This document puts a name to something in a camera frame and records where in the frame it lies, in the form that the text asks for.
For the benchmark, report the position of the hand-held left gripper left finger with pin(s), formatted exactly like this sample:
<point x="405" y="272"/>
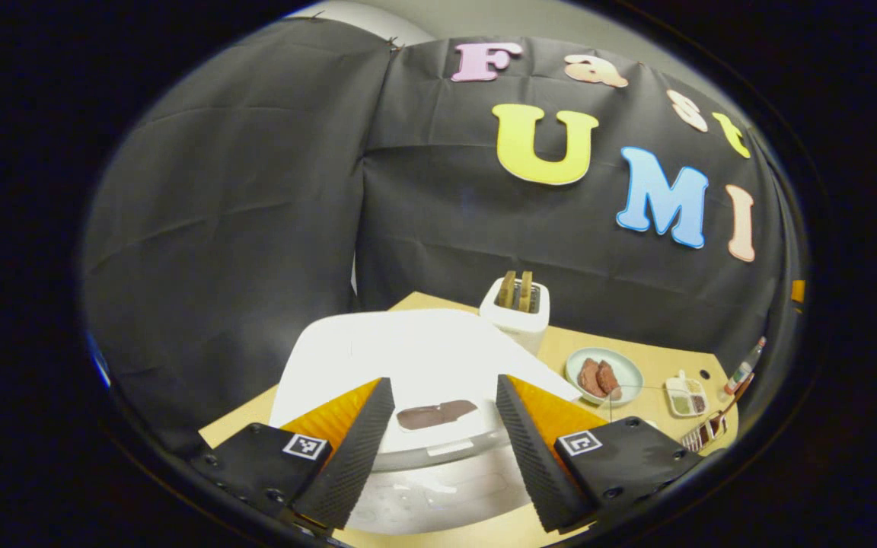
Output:
<point x="347" y="464"/>

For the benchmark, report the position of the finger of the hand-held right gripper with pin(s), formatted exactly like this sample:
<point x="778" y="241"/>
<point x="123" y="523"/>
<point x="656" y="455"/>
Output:
<point x="798" y="291"/>

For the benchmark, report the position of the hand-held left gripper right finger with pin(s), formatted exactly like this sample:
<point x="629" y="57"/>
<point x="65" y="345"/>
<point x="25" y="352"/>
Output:
<point x="536" y="464"/>

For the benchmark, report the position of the white rice cooker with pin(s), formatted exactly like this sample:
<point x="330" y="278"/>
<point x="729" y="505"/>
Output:
<point x="423" y="350"/>

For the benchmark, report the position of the brown wooden spoon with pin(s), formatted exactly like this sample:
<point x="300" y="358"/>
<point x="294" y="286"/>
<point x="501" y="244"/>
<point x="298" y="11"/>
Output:
<point x="722" y="417"/>

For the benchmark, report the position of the clear plastic water bottle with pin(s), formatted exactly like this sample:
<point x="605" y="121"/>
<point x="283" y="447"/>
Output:
<point x="743" y="369"/>

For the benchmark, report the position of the red meat piece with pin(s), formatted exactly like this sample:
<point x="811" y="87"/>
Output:
<point x="589" y="378"/>
<point x="610" y="380"/>

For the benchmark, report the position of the light green plate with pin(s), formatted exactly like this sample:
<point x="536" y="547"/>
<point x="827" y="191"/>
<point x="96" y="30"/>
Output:
<point x="629" y="369"/>

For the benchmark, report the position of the yellow soybeans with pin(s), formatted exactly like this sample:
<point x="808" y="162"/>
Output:
<point x="694" y="386"/>

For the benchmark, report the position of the white toaster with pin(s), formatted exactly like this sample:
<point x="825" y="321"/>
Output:
<point x="515" y="323"/>

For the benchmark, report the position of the dark red beans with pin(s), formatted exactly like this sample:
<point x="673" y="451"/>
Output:
<point x="698" y="403"/>

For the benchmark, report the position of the white divided dish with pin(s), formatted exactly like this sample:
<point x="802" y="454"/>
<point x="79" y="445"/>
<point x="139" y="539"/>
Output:
<point x="678" y="387"/>

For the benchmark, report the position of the green mung beans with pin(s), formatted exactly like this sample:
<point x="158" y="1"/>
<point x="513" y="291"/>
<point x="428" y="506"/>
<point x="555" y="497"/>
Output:
<point x="681" y="405"/>

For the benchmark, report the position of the brown bread slice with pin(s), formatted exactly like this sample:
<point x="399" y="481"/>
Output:
<point x="506" y="289"/>
<point x="526" y="291"/>

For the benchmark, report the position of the black backdrop cloth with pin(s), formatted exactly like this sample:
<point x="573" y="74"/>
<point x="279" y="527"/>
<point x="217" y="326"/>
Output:
<point x="218" y="228"/>

